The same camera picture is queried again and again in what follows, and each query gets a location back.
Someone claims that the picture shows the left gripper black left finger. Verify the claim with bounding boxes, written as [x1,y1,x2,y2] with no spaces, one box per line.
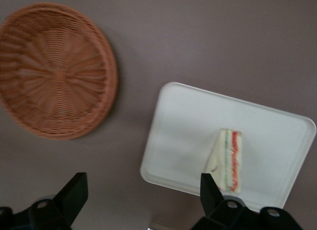
[0,172,89,230]

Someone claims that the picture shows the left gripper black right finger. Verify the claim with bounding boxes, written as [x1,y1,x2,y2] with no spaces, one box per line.
[191,172,304,230]

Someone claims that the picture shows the triangular sandwich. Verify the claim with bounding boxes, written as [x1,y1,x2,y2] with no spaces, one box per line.
[203,127,243,193]

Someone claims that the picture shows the beige rectangular tray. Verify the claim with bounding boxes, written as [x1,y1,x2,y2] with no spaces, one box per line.
[139,81,317,211]

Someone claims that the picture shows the round brown wicker basket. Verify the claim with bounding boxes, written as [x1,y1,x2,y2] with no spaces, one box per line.
[0,1,119,141]

